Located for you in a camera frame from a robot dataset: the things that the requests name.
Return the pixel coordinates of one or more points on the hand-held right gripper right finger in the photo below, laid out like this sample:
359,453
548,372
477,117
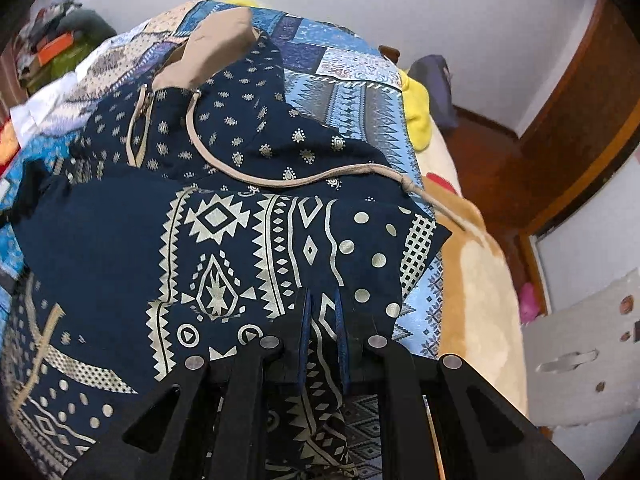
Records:
342,342

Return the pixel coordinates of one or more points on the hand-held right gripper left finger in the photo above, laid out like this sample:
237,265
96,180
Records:
305,335

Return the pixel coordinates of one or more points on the navy patterned hoodie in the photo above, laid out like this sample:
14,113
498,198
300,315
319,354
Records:
125,240

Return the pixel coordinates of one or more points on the pile of clothes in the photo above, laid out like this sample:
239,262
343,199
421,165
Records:
65,45

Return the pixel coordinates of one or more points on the beige yellow plush blanket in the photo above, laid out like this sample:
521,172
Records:
475,300

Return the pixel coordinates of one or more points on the pink object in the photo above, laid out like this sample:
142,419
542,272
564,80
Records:
527,305

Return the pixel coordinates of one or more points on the white cardboard sheet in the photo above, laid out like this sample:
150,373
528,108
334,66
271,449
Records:
585,350

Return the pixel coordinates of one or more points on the blue patchwork bed sheet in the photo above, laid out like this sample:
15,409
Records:
345,95

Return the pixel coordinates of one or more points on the dark grey cloth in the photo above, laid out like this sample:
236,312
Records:
435,85

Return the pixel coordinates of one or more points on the wooden door frame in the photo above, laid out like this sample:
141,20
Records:
575,120

